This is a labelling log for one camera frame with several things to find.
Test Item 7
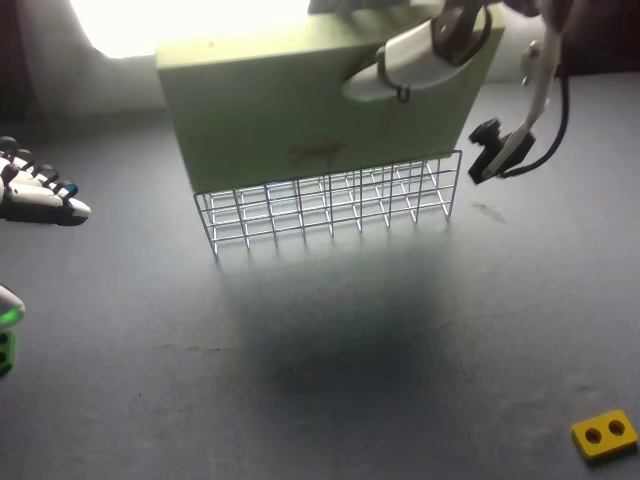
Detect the black camera cable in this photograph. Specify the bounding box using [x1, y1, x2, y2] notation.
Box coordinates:
[499, 74, 572, 180]

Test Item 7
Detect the white camera bracket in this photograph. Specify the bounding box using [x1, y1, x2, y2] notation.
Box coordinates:
[487, 28, 565, 179]

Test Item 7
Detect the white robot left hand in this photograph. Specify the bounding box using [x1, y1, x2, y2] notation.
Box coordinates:
[0, 135, 93, 332]

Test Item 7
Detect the yellow block with two holes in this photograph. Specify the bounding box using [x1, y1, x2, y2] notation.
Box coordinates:
[570, 408, 640, 460]

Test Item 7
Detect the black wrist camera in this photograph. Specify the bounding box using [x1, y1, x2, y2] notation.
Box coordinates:
[468, 118, 539, 185]

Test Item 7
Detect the light green board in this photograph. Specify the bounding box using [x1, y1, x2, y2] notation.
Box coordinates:
[154, 4, 506, 194]

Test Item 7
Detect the silver wire rack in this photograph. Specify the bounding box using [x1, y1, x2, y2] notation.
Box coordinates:
[193, 148, 462, 262]

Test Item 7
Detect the grey table cloth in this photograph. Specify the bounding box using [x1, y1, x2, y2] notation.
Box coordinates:
[0, 69, 640, 480]

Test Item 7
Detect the green block with holes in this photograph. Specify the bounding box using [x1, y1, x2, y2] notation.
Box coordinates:
[0, 329, 18, 377]

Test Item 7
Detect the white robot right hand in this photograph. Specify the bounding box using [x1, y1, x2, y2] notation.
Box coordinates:
[307, 0, 501, 104]

